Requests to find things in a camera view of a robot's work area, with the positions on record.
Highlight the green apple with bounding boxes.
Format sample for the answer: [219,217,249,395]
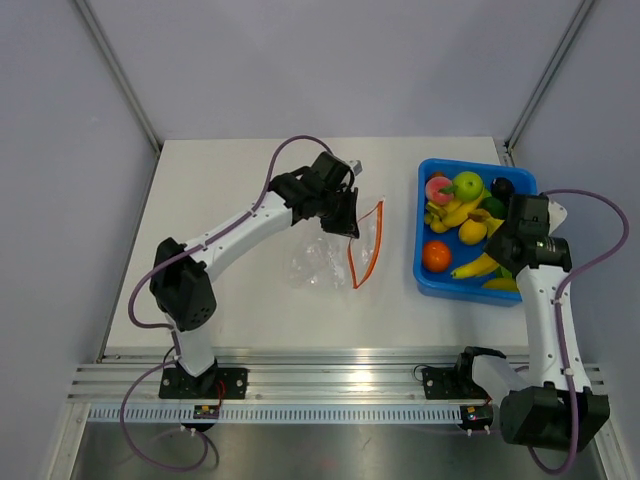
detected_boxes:
[452,171,484,202]

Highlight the green halved fruit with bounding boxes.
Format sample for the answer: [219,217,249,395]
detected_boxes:
[496,266,514,279]

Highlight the aluminium mounting rail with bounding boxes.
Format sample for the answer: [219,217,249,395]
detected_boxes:
[67,347,611,405]

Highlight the right aluminium frame post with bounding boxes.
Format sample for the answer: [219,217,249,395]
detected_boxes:
[495,0,599,167]

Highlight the left aluminium frame post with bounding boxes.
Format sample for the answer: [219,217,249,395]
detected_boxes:
[71,0,163,159]

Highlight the blue plastic bin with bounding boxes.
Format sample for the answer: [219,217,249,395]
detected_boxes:
[413,158,538,307]

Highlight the clear zip top bag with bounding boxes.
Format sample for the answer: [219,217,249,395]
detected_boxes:
[285,196,386,290]

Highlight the dark purple fruit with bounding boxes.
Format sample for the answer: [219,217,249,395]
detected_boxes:
[490,177,515,203]

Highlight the white slotted cable duct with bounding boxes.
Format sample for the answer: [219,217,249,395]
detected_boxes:
[88,404,462,425]

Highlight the yellow banana bunch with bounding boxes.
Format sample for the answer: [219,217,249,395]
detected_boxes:
[451,208,504,280]
[425,190,490,233]

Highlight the right small circuit board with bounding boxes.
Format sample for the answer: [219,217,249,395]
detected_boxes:
[461,404,494,429]

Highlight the yellow lemon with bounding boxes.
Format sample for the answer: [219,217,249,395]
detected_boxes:
[458,219,488,246]

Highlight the yellow green starfruit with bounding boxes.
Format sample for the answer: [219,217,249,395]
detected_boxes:
[482,278,519,293]

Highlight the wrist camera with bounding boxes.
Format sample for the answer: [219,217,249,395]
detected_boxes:
[547,199,568,236]
[348,160,363,176]

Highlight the left small circuit board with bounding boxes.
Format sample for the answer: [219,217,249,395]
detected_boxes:
[193,405,220,420]

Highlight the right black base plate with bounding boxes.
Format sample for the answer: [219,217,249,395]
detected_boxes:
[413,365,475,400]

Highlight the orange tomato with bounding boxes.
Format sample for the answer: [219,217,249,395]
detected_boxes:
[422,240,453,273]

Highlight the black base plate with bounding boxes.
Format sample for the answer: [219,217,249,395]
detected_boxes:
[158,364,248,400]
[413,365,475,400]

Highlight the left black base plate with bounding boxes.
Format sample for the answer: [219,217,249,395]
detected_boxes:
[158,364,248,400]

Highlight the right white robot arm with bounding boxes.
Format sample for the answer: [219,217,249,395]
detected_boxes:
[453,194,610,452]

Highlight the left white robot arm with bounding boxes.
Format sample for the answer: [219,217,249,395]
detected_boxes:
[150,152,362,400]

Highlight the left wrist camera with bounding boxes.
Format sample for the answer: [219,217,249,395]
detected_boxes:
[348,160,363,176]

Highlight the pink peach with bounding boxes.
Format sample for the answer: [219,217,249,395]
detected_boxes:
[425,176,454,206]

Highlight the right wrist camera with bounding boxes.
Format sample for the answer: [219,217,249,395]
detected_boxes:
[547,199,568,236]

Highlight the aluminium frame post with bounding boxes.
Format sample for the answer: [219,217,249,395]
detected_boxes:
[495,0,599,167]
[71,0,163,159]

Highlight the dark green avocado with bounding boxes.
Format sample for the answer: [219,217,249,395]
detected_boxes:
[479,196,508,220]

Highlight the small circuit board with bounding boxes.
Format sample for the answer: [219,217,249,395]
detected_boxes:
[193,405,220,420]
[461,404,494,429]

